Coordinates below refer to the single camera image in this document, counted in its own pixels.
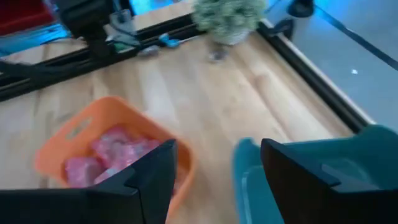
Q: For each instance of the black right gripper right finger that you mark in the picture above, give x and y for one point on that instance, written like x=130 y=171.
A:
x=311 y=193

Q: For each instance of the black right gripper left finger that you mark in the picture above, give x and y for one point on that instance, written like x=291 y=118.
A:
x=93 y=205

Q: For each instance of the pink candy pack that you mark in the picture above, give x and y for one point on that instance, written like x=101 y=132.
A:
x=82 y=171
x=107 y=175
x=124 y=146

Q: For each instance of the orange plastic bin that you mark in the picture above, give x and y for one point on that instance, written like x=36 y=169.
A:
x=102 y=109

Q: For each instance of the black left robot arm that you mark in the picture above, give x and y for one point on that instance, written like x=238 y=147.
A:
x=84 y=18

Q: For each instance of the teal plastic bin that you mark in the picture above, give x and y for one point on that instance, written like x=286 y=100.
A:
x=248 y=186

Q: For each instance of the white paper scrap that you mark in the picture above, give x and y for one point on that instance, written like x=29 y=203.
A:
x=354 y=71

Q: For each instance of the blue wrapped lollipop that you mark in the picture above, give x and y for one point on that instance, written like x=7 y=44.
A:
x=168 y=40

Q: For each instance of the black floor stand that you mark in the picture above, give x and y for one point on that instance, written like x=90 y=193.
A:
x=300 y=7

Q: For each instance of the green artificial potted plant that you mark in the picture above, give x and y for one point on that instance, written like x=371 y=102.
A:
x=228 y=18

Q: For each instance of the red object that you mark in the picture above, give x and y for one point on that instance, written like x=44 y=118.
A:
x=21 y=14

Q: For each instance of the black aluminium table frame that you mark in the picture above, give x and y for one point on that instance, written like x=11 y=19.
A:
x=18 y=84

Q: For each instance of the black frame corner clamp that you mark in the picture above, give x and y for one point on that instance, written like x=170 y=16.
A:
x=281 y=26

